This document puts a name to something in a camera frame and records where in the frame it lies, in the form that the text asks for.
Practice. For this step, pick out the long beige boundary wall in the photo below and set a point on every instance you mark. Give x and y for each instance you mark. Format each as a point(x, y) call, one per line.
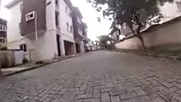
point(170, 34)

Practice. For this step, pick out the raised concrete pavement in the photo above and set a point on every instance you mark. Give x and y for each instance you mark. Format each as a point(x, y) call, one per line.
point(23, 67)

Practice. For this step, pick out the small distant tree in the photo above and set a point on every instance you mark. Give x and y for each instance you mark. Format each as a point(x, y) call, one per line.
point(104, 40)

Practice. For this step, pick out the dark brown building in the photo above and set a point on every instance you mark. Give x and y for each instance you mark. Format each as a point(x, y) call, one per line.
point(78, 28)

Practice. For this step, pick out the brown and white building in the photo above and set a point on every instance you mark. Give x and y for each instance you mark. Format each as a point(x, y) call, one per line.
point(41, 26)

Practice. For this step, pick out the low white wall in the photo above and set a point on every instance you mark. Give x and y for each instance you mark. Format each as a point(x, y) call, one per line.
point(15, 57)

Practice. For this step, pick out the grey brick paver road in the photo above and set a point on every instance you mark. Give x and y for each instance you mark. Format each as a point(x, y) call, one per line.
point(92, 83)

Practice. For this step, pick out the black and white kerb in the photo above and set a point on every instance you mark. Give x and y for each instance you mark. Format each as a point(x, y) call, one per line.
point(166, 57)

